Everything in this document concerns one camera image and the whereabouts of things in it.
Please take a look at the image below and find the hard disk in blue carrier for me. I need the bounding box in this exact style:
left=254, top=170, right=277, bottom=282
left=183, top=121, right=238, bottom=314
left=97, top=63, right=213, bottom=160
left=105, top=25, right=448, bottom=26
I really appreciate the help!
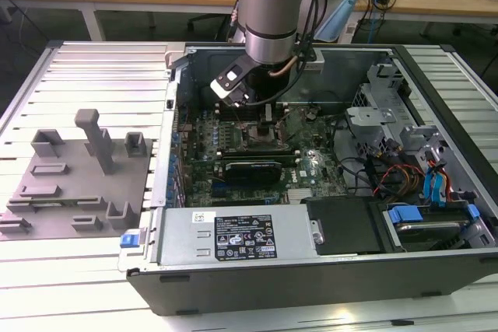
left=383, top=203, right=480, bottom=252

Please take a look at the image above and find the black plastic drive cover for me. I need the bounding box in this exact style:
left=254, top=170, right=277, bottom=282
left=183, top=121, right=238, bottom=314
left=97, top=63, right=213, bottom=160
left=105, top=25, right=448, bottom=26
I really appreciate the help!
left=301, top=196, right=384, bottom=255

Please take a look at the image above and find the black graphics card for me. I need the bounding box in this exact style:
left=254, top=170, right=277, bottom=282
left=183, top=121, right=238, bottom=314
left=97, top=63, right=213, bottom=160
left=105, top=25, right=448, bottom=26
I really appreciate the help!
left=223, top=159, right=283, bottom=185

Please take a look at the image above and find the black RAM slot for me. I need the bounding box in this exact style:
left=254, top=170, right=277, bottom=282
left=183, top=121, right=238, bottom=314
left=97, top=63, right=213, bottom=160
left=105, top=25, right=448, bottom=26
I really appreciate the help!
left=216, top=147, right=300, bottom=156
left=219, top=152, right=300, bottom=161
left=217, top=108, right=287, bottom=121

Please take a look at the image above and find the metal socket cover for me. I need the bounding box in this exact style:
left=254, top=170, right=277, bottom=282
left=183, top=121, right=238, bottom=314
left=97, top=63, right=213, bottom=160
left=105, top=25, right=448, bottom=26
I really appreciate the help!
left=278, top=106, right=310, bottom=142

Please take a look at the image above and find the grey power supply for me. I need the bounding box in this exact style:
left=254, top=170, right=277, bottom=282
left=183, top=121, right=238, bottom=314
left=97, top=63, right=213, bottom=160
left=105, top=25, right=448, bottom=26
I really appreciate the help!
left=157, top=207, right=318, bottom=267

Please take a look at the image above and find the red orange wire bundle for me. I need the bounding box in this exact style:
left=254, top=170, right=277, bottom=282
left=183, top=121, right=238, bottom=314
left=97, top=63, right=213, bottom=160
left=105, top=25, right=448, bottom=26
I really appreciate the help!
left=373, top=163, right=426, bottom=197

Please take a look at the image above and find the black PC case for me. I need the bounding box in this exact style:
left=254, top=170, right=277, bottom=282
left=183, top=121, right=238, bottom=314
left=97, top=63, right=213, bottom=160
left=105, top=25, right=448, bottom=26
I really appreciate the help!
left=117, top=42, right=498, bottom=316

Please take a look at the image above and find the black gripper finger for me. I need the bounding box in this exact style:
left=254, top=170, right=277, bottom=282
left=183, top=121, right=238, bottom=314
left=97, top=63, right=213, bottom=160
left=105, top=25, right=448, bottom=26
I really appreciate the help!
left=261, top=104, right=275, bottom=128

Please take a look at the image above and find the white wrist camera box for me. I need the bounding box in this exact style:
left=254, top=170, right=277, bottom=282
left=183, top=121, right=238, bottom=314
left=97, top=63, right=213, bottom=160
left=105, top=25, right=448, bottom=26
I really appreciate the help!
left=209, top=54, right=256, bottom=108

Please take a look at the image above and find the silver metal latch handle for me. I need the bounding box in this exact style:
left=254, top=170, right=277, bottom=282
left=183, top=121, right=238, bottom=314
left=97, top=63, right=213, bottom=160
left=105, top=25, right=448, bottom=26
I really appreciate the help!
left=310, top=218, right=326, bottom=246

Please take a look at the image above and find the blue flat wire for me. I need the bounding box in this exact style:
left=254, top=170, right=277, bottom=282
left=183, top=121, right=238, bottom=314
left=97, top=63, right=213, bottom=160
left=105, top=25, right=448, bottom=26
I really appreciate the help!
left=422, top=156, right=451, bottom=208

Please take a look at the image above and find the green motherboard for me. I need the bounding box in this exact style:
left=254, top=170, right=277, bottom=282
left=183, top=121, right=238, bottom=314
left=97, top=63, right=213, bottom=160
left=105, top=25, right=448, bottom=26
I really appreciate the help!
left=177, top=106, right=353, bottom=208

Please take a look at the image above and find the silver chipset heatsink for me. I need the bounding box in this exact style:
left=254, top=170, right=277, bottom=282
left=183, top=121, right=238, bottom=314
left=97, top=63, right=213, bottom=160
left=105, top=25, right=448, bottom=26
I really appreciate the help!
left=286, top=187, right=314, bottom=204

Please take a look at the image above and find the grey parts rack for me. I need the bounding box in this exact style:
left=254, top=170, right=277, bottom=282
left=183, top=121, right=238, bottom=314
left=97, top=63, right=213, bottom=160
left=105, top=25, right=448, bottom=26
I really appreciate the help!
left=0, top=108, right=155, bottom=239

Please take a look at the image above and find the CPU socket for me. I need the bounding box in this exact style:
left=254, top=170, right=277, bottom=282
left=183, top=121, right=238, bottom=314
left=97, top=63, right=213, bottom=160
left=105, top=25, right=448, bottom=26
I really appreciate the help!
left=240, top=121, right=291, bottom=151

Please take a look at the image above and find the silver metal drive cage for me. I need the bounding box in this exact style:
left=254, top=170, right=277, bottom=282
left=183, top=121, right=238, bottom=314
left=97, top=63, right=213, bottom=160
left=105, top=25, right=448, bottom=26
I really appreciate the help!
left=344, top=62, right=413, bottom=162

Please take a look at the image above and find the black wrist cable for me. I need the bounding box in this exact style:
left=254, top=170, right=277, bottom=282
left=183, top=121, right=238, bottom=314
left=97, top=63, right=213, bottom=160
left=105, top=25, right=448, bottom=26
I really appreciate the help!
left=243, top=0, right=318, bottom=107

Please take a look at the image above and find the silver CPU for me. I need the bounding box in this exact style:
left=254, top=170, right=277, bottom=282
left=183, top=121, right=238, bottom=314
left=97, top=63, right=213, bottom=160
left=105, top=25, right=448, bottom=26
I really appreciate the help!
left=255, top=124, right=280, bottom=142

